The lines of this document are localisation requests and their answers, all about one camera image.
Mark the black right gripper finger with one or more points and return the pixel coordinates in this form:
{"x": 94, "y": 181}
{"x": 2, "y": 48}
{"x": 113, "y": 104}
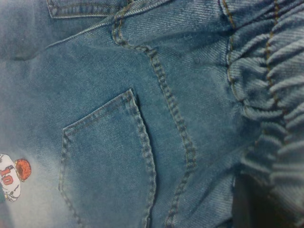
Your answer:
{"x": 251, "y": 210}

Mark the blue denim shorts basketball print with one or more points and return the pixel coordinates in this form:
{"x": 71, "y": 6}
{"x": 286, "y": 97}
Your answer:
{"x": 133, "y": 99}

